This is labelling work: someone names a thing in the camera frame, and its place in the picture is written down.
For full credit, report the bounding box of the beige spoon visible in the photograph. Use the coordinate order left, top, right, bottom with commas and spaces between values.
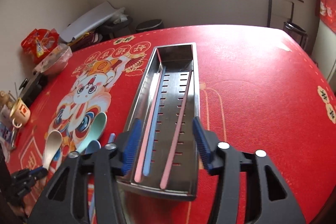
42, 130, 63, 170

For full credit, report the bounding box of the green spoon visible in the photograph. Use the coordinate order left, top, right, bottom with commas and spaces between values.
76, 112, 108, 153

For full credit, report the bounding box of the blue spoon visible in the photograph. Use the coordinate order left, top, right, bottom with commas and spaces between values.
84, 140, 101, 155

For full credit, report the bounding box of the pink chopstick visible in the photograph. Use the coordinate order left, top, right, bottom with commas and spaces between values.
159, 71, 192, 190
134, 67, 165, 182

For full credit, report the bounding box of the blue chopstick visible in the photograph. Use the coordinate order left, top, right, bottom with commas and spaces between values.
142, 67, 166, 176

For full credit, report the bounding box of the stainless steel cutlery tray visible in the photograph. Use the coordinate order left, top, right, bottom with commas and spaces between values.
118, 43, 200, 201

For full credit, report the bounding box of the red festive table mat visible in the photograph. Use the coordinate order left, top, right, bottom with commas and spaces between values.
8, 25, 335, 222

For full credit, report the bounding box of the black box on table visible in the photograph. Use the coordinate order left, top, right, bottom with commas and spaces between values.
19, 71, 48, 107

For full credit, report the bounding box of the clear plastic food container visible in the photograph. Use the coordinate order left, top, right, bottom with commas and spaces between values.
33, 44, 72, 76

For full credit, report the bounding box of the black round trash bin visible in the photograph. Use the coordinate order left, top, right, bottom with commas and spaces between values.
135, 19, 165, 33

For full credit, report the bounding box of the red snack bag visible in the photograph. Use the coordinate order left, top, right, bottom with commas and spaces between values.
21, 28, 59, 64

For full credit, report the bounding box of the dark bin near chair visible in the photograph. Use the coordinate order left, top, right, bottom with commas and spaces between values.
283, 22, 308, 50

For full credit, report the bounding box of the cream mug with handle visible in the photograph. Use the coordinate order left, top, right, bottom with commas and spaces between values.
10, 97, 31, 128

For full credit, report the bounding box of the black chair frame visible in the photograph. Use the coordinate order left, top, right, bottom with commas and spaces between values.
266, 0, 294, 29

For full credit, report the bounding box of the red wall hanging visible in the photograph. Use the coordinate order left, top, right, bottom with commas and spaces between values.
315, 0, 336, 33

